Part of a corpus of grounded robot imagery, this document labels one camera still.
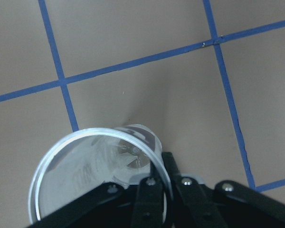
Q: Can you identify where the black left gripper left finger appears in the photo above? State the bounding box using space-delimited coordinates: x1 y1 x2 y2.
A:
130 163 164 228

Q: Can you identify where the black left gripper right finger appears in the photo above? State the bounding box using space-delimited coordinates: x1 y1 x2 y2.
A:
162 152 228 228

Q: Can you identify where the clear Wilson tennis ball can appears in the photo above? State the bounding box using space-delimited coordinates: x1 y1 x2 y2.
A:
28 124 173 223

